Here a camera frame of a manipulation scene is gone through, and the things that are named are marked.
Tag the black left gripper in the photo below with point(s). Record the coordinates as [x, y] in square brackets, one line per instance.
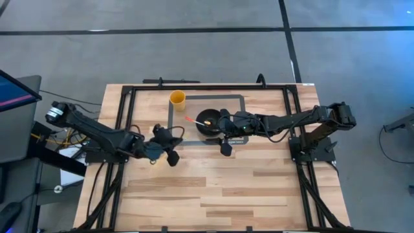
[156, 149]

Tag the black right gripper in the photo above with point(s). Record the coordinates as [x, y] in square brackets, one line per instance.
[237, 124]

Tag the dark round bowl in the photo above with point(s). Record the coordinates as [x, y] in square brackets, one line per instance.
[204, 129]

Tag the yellow plastic cup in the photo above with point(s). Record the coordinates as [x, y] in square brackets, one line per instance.
[177, 99]

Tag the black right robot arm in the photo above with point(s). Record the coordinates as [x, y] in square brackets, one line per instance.
[291, 121]

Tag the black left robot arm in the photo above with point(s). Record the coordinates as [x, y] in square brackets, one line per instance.
[90, 129]

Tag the clear mat grey border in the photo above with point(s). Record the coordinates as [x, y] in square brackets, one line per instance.
[241, 100]

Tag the white round puck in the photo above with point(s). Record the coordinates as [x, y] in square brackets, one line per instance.
[58, 189]

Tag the computer monitor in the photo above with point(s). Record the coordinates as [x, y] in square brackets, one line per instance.
[14, 92]
[16, 136]

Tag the grey stand leg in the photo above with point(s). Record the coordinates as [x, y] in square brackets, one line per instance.
[401, 123]

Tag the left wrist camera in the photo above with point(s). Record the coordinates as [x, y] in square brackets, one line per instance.
[158, 130]

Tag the black table frame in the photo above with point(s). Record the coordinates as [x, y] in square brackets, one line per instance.
[124, 194]

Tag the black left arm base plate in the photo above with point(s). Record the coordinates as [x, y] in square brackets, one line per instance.
[97, 157]

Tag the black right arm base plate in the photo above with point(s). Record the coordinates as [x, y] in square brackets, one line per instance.
[323, 150]

